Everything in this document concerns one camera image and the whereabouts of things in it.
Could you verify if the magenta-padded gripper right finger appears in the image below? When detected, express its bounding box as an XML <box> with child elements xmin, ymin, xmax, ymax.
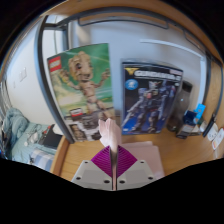
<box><xmin>116</xmin><ymin>144</ymin><xmax>156</xmax><ymax>191</ymax></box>

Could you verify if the small light blue box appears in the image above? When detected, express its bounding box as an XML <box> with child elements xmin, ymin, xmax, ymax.
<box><xmin>193</xmin><ymin>103</ymin><xmax>207</xmax><ymax>124</ymax></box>

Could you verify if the pink towel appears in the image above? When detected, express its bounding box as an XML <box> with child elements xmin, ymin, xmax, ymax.
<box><xmin>98</xmin><ymin>117</ymin><xmax>166</xmax><ymax>192</ymax></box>

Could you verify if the blue white checked blanket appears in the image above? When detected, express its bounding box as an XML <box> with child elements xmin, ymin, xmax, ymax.
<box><xmin>28</xmin><ymin>148</ymin><xmax>56</xmax><ymax>173</ymax></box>

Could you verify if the black laptop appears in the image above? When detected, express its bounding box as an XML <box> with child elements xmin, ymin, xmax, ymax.
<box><xmin>38</xmin><ymin>124</ymin><xmax>64</xmax><ymax>149</ymax></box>

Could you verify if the dark blue small box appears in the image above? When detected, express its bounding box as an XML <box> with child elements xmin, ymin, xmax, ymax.
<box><xmin>176</xmin><ymin>109</ymin><xmax>198</xmax><ymax>139</ymax></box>

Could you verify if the clear bottle with black cap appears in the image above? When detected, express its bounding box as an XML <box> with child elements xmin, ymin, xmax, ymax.
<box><xmin>168</xmin><ymin>79</ymin><xmax>194</xmax><ymax>133</ymax></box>

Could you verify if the blue duvet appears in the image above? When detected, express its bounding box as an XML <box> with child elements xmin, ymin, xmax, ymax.
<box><xmin>1</xmin><ymin>107</ymin><xmax>29</xmax><ymax>148</ymax></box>

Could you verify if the blue robot model kit box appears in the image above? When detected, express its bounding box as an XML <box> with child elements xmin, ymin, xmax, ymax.
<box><xmin>120</xmin><ymin>59</ymin><xmax>184</xmax><ymax>136</ymax></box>

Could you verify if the white wall switch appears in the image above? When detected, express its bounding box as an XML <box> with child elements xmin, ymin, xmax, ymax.
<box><xmin>18</xmin><ymin>67</ymin><xmax>28</xmax><ymax>83</ymax></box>

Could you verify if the green tree figure toy box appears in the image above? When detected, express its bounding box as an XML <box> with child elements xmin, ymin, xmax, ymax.
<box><xmin>46</xmin><ymin>42</ymin><xmax>116</xmax><ymax>143</ymax></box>

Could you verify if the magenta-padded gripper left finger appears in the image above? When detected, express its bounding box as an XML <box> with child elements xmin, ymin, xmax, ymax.
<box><xmin>70</xmin><ymin>145</ymin><xmax>113</xmax><ymax>191</ymax></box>

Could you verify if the bed with light blue sheet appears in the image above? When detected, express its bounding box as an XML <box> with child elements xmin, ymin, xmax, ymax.
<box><xmin>0</xmin><ymin>106</ymin><xmax>64</xmax><ymax>173</ymax></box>

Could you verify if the black electric shaver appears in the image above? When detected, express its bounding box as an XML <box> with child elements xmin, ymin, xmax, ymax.
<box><xmin>202</xmin><ymin>113</ymin><xmax>218</xmax><ymax>138</ymax></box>

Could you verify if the white mug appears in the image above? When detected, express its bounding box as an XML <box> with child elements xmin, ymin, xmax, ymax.
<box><xmin>207</xmin><ymin>122</ymin><xmax>219</xmax><ymax>142</ymax></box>

